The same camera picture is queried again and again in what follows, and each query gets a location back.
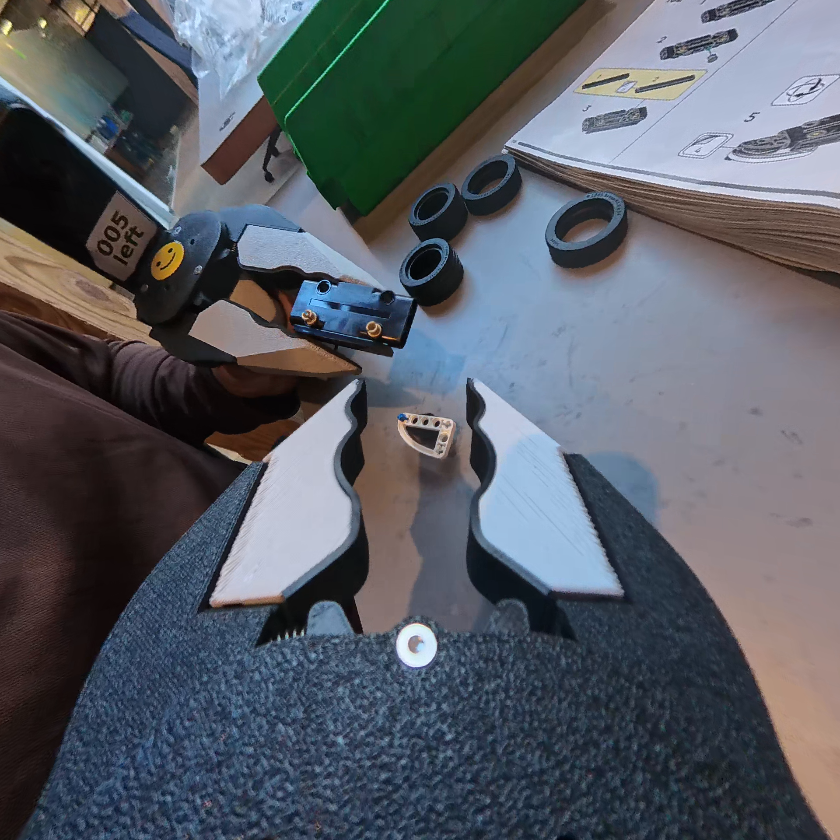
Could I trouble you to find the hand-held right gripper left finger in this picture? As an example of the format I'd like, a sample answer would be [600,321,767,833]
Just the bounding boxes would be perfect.
[208,378,370,608]

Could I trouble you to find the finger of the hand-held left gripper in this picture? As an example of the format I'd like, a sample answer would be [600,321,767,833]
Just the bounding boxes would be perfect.
[238,223,389,293]
[190,276,364,382]

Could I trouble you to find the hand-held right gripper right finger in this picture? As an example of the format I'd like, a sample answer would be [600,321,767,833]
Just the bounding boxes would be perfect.
[465,378,626,599]

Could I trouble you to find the black panel brick with pins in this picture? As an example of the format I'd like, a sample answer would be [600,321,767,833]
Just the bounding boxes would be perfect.
[289,279,418,358]

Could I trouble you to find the plain white curved brick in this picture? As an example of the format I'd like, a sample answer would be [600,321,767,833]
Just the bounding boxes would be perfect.
[395,411,458,460]

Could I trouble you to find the black toy tyre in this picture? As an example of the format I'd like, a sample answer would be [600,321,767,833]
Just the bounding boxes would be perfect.
[461,154,522,216]
[399,238,465,307]
[545,192,629,270]
[408,184,468,242]

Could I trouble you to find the green plastic bin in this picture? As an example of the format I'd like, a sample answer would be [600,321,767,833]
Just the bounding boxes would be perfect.
[257,0,588,217]

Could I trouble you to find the person's left forearm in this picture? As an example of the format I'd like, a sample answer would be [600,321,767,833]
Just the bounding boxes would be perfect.
[0,311,304,448]

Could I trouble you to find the grey desk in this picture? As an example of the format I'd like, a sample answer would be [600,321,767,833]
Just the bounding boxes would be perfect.
[262,118,840,808]

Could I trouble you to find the person's left hand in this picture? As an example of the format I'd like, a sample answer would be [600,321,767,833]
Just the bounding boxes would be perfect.
[210,361,324,403]

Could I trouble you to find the white topped table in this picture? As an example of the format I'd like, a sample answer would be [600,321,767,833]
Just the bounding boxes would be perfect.
[197,62,309,186]

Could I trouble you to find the person's clothed body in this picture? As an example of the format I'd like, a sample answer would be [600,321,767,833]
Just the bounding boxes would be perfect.
[0,341,263,840]

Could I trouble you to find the clear plastic bag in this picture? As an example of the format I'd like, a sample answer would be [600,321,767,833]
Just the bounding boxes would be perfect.
[172,0,293,93]

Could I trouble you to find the open instruction booklet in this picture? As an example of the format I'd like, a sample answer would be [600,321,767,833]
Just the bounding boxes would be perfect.
[504,0,840,273]

